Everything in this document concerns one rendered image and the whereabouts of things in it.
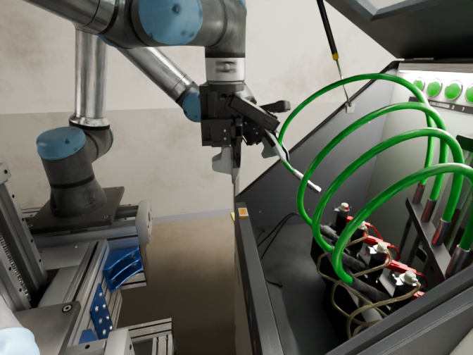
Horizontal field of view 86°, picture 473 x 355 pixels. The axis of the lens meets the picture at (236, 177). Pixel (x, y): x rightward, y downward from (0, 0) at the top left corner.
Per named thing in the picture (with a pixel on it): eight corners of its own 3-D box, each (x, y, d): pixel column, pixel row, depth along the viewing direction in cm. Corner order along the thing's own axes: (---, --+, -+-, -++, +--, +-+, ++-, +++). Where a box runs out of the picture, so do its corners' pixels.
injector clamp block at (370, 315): (307, 271, 82) (313, 232, 75) (336, 269, 82) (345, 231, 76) (366, 398, 51) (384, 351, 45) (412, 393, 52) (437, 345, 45)
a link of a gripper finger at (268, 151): (272, 170, 74) (257, 144, 76) (288, 159, 71) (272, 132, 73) (268, 170, 72) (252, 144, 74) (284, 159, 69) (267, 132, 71)
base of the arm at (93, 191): (41, 220, 71) (29, 189, 67) (62, 196, 85) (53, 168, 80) (100, 214, 74) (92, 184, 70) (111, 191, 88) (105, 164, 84)
